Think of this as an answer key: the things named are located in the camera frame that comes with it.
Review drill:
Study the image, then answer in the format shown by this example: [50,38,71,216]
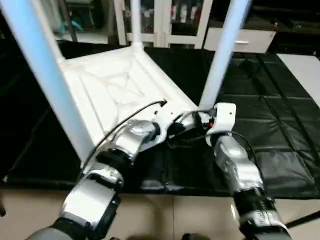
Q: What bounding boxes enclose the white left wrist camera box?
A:
[152,107,183,143]

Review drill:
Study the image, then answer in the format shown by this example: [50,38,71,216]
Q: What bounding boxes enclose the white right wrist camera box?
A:
[206,102,237,136]

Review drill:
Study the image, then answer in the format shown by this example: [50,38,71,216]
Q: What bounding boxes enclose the white low drawer unit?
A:
[204,27,277,54]

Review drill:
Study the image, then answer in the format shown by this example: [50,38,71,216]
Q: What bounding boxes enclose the teal plastic object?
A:
[57,20,83,36]

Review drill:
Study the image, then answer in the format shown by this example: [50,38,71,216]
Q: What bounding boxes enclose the white glass door cabinet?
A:
[112,0,213,50]

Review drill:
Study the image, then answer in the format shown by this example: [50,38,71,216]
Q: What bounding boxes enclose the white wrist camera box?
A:
[152,107,183,143]
[206,102,237,136]

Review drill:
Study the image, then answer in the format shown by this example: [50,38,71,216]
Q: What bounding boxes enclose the black plastic work mat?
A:
[0,42,320,198]

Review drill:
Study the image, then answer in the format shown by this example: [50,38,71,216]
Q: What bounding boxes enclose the white side table board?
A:
[276,52,320,108]

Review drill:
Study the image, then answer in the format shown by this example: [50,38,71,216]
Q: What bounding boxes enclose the white plastic children's table top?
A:
[59,44,211,161]

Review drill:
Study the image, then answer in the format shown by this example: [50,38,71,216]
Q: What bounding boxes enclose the black metal table leg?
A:
[290,211,320,228]

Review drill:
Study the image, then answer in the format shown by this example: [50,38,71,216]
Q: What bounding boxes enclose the dark right robot foot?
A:
[181,233,206,240]

